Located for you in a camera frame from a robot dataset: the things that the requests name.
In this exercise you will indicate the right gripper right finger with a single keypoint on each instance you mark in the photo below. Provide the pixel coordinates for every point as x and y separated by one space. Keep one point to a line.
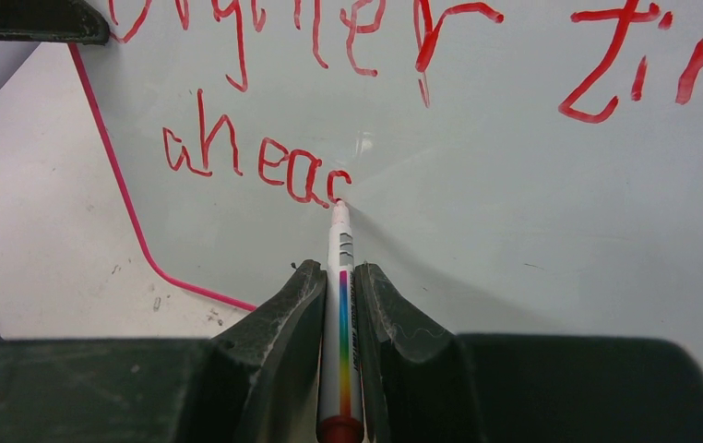
423 383

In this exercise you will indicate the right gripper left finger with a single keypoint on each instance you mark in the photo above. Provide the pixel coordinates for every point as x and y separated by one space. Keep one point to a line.
254 382

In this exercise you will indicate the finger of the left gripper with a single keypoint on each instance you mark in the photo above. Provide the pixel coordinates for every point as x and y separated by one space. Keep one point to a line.
63 21

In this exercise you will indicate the white whiteboard marker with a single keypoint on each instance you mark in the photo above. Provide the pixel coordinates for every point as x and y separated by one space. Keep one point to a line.
340 398

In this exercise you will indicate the pink framed whiteboard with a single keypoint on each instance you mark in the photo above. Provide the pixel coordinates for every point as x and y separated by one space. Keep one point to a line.
511 165

